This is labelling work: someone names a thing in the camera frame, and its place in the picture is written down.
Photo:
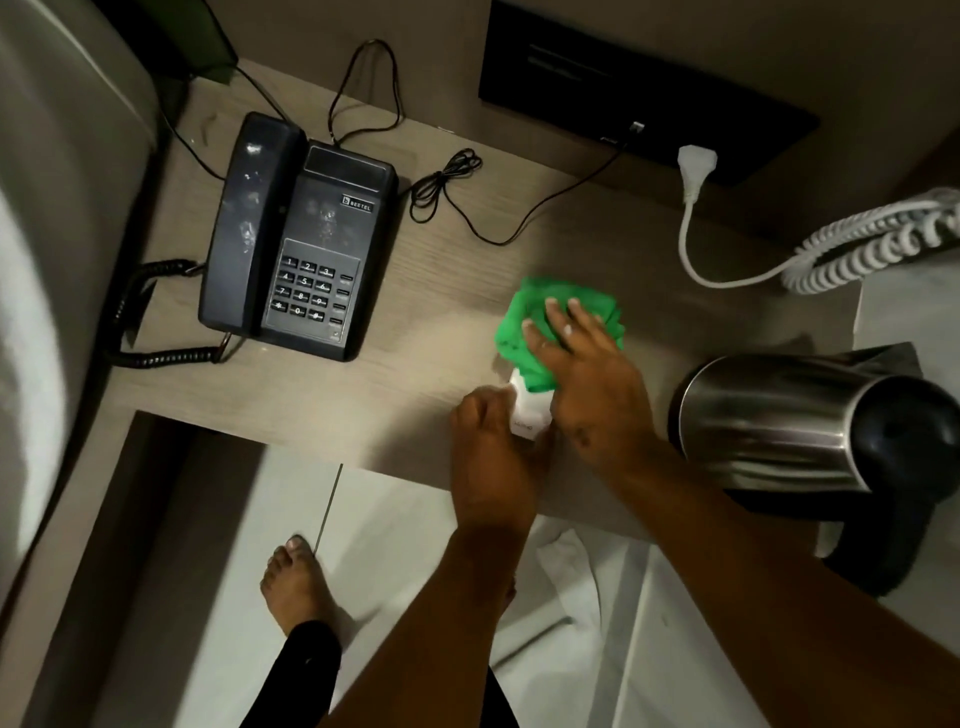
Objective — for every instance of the person's right hand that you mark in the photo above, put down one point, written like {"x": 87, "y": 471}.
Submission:
{"x": 600, "y": 397}

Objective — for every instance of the person's left hand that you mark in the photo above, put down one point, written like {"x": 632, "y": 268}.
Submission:
{"x": 491, "y": 457}

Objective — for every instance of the small white box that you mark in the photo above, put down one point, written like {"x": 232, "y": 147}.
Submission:
{"x": 529, "y": 420}

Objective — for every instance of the green cleaning cloth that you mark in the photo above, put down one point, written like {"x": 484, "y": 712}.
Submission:
{"x": 525, "y": 307}

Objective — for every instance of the stainless steel electric kettle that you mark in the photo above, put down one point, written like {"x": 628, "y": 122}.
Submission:
{"x": 772, "y": 427}

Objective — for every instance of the black desk telephone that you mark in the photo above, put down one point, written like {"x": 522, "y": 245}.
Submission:
{"x": 300, "y": 240}

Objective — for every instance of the person's left forearm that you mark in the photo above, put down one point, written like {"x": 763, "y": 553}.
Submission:
{"x": 442, "y": 637}

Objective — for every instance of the person's right forearm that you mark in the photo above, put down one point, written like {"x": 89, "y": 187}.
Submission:
{"x": 765, "y": 600}

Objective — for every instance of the person's left foot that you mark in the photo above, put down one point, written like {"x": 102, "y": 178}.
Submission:
{"x": 296, "y": 585}

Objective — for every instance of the person's black trousers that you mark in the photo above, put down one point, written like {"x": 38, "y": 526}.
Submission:
{"x": 300, "y": 675}

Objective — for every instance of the white tissue paper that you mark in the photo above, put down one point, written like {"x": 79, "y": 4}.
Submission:
{"x": 570, "y": 577}

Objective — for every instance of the bed with white sheet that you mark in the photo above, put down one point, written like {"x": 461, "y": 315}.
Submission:
{"x": 37, "y": 262}

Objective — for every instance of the green padded headboard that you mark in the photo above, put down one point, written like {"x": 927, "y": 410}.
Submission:
{"x": 187, "y": 37}

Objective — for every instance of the black wall panel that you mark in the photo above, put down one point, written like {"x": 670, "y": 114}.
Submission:
{"x": 637, "y": 90}

